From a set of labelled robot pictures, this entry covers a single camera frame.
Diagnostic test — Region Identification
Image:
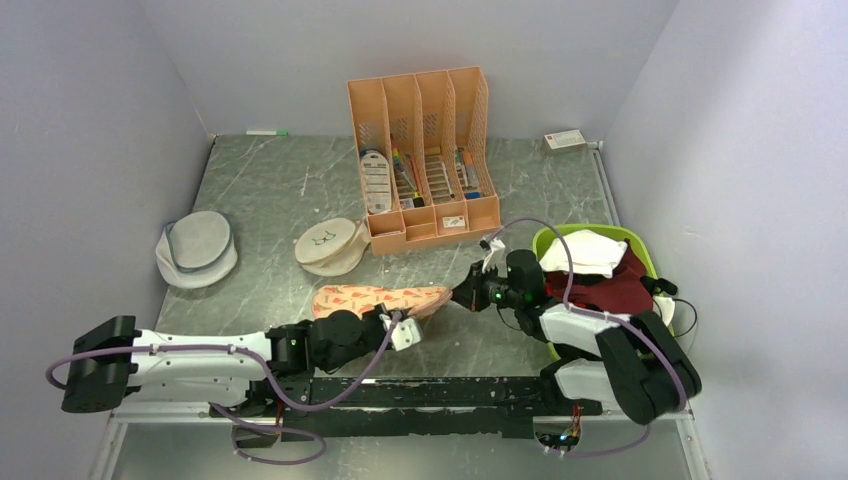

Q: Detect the dark red garment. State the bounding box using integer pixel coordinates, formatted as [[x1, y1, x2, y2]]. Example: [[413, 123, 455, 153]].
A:
[[568, 245, 653, 315]]

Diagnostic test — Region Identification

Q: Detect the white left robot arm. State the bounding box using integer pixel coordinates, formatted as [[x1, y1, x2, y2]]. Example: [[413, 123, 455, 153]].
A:
[[46, 305, 419, 416]]

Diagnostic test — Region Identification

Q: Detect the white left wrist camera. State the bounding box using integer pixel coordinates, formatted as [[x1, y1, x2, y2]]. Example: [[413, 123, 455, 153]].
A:
[[380, 314, 423, 351]]

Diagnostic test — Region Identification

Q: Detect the white cloth in basket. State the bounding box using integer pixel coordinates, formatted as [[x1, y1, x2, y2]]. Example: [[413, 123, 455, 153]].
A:
[[539, 229, 628, 278]]

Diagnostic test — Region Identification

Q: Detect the floral mesh laundry bag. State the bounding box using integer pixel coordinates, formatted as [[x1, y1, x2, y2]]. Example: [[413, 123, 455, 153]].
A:
[[311, 285, 452, 318]]

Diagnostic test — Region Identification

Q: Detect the green white marker pen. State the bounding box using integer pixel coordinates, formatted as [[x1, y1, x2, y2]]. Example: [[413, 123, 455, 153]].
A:
[[245, 130, 289, 137]]

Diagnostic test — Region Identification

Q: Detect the small white box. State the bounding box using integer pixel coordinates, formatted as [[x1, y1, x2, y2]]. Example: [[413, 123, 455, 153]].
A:
[[543, 129, 587, 153]]

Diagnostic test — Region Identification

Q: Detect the white card pack in organizer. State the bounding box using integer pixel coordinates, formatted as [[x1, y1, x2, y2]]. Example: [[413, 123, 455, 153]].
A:
[[360, 149, 392, 215]]

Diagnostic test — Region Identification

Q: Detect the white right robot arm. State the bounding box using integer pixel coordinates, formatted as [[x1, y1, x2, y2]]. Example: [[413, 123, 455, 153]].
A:
[[452, 249, 703, 425]]

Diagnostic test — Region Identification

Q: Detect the green plastic basket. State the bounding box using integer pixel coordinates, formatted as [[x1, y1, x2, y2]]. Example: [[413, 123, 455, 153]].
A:
[[531, 223, 677, 362]]

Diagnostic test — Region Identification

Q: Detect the grey round laundry bag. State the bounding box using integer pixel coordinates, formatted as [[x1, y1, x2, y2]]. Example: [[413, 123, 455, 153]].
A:
[[155, 211, 238, 290]]

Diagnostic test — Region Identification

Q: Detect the round beige mesh laundry bag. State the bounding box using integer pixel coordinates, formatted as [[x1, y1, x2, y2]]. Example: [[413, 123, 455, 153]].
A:
[[294, 218, 370, 277]]

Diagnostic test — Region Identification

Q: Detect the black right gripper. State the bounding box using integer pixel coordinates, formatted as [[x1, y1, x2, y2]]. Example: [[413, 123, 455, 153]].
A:
[[447, 259, 523, 312]]

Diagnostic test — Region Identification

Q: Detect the orange plastic file organizer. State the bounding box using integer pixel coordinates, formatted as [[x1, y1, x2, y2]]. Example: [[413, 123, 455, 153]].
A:
[[346, 66, 501, 255]]

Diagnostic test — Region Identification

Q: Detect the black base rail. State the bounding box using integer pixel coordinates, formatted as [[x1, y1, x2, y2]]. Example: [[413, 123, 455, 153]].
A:
[[227, 376, 603, 439]]

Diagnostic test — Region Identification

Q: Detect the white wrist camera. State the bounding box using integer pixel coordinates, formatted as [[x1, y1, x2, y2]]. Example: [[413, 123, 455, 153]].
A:
[[480, 235, 506, 273], [380, 314, 423, 351]]

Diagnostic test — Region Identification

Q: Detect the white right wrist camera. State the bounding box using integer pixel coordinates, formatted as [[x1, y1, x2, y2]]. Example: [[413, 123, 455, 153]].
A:
[[480, 235, 506, 273]]

